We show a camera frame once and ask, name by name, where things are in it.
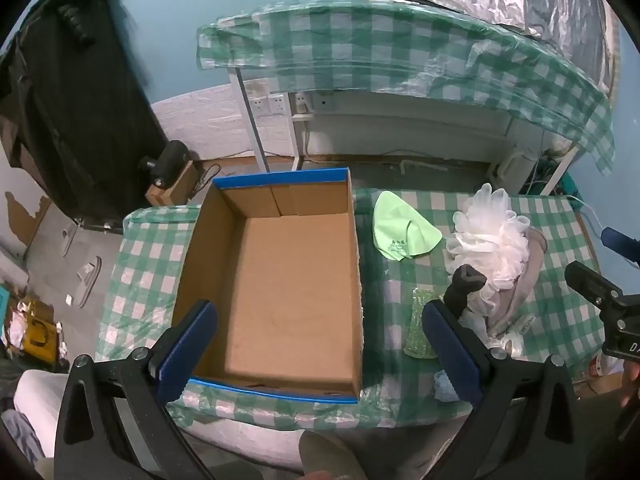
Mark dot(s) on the light blue bag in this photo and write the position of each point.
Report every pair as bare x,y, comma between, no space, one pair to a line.
445,385

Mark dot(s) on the small cardboard box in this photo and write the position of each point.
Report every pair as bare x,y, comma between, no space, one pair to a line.
175,187

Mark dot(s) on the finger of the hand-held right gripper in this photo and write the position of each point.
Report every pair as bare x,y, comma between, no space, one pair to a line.
620,240
592,282

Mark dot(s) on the blue-edged cardboard box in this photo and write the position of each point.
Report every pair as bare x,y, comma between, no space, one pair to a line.
285,285

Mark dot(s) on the black handheld device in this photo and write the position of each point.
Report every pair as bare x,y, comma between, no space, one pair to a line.
167,160

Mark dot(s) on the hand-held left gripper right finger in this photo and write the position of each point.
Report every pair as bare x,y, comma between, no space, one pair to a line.
450,345

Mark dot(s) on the yellow packet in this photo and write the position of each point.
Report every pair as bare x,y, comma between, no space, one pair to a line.
39,337

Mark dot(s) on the white appliance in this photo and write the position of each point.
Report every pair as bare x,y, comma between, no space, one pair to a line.
512,167

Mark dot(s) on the blue-grey cloth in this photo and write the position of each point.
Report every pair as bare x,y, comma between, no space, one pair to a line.
20,437

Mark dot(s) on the light green cloth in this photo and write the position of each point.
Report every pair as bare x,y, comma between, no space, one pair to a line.
400,230

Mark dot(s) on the taupe cloth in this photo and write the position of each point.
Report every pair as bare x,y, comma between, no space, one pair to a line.
530,280

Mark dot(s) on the black hanging garment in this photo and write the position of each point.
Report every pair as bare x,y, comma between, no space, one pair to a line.
75,110

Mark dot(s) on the person's right hand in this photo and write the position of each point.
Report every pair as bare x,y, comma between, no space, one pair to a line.
631,382

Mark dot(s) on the white cushion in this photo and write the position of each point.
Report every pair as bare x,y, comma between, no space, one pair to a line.
40,405

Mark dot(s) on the white wall socket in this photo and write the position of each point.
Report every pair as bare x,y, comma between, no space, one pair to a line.
258,106
276,104

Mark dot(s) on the white mesh bath pouf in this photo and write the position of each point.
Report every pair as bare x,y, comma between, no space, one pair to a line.
492,240

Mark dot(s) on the white table frame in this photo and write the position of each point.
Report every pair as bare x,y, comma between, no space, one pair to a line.
252,120

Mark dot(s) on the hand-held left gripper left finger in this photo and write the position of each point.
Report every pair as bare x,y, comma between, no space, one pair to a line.
187,345

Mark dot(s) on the grey slipper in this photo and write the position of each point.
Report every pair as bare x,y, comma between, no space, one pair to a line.
67,240
89,280

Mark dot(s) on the green checked tablecloth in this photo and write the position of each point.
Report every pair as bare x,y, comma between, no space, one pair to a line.
380,45
145,280

